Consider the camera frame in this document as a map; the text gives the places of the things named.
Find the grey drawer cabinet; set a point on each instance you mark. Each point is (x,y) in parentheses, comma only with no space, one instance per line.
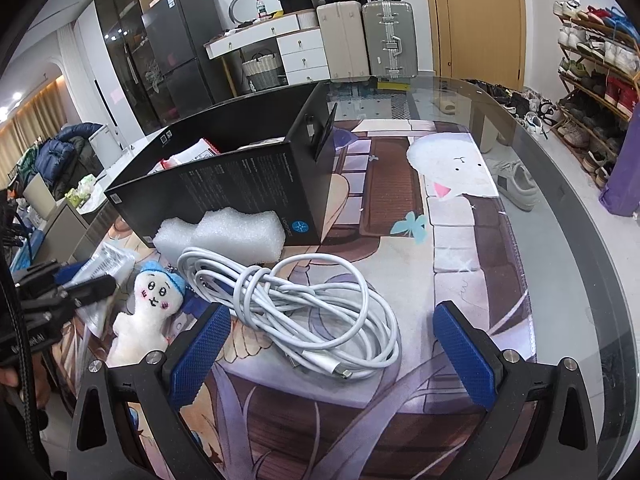
(60,230)

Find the wooden shoe rack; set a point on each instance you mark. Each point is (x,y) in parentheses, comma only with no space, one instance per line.
(615,105)

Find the black cardboard box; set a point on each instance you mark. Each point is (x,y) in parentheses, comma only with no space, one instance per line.
(240,185)

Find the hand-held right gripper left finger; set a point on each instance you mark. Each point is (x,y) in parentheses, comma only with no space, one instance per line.
(200,350)

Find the oval metal frame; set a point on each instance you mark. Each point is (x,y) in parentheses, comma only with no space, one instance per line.
(235,5)

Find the group of shoes on rack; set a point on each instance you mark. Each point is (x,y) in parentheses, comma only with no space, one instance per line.
(600,50)

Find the wicker basket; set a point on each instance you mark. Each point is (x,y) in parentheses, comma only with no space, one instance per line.
(262,72)

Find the beige suitcase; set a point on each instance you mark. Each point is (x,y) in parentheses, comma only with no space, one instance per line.
(342,40)

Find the white medicine pouch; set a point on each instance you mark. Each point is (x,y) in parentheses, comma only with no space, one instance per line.
(107,257)

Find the red and white packet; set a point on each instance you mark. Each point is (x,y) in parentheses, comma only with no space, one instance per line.
(200,150)

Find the white appliance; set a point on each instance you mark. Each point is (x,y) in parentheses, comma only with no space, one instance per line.
(106,145)

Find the wooden door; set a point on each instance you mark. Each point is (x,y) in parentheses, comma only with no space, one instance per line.
(475,20)

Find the dark glass-door cabinet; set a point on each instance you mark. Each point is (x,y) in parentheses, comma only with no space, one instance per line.
(125,35)

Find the printed desk mat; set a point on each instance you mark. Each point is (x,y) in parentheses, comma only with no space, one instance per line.
(450,240)

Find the white desk with drawers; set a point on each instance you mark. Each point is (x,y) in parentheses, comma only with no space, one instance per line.
(305,55)

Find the clear water bottle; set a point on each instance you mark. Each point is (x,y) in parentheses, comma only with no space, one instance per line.
(260,10)

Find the blue down jacket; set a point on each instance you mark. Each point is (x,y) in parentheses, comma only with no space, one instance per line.
(65,155)

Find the white sneaker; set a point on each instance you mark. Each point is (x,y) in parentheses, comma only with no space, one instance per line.
(517,185)

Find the beige slipper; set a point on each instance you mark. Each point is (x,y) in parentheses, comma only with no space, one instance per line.
(444,106)

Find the green white pack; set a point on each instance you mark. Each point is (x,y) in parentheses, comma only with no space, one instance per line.
(82,191)

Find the beige curtain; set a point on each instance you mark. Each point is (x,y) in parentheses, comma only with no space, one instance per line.
(30,130)

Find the silver suitcase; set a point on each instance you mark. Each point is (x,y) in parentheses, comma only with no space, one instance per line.
(390,40)

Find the white plush toy blue hat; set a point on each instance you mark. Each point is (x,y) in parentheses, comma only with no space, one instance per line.
(150,310)

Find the group of shoes on floor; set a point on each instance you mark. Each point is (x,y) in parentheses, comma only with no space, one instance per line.
(520,105)

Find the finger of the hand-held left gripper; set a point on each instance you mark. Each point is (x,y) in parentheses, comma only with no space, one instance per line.
(90,287)
(70,276)

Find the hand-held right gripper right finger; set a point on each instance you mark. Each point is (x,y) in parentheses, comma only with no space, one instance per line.
(462,355)

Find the dark grey refrigerator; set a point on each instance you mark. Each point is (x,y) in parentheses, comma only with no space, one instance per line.
(185,50)

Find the white foam block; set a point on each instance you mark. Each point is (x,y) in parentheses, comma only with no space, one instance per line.
(225,232)

